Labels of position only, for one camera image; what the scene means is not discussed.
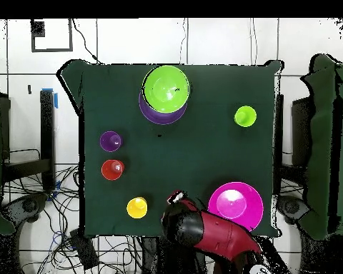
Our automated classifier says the large pink plastic bowl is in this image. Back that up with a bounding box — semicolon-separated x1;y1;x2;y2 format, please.
207;181;264;233

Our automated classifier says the purple plastic bowl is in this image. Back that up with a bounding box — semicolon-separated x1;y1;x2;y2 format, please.
138;90;189;126

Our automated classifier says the large green plastic bowl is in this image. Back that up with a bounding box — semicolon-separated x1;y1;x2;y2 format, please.
142;64;191;114

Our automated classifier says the yellow plastic cup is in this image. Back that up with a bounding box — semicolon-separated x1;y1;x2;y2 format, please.
126;196;149;220

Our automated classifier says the dark green tablecloth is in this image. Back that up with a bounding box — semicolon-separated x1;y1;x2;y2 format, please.
56;58;284;239

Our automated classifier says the orange plastic cup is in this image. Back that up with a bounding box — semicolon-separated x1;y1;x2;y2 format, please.
101;158;126;181

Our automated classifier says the purple plastic cup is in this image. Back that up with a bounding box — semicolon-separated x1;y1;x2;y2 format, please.
99;130;124;153

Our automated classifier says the black power strip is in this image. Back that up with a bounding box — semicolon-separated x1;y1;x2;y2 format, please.
69;228;100;270

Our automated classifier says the lime green plastic cup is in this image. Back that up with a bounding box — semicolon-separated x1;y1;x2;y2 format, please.
233;105;257;128

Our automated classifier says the black office chair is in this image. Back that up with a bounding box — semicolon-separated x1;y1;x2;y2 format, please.
277;195;311;225
1;192;49;229

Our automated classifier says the black metal stand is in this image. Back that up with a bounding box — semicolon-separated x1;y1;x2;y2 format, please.
39;89;56;192

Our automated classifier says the tangle of cables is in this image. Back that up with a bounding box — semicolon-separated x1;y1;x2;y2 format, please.
1;163;145;274

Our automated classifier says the thin black cable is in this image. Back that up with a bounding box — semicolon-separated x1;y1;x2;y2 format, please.
71;19;99;62

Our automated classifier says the black square frame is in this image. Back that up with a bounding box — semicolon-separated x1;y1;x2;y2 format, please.
30;19;74;53

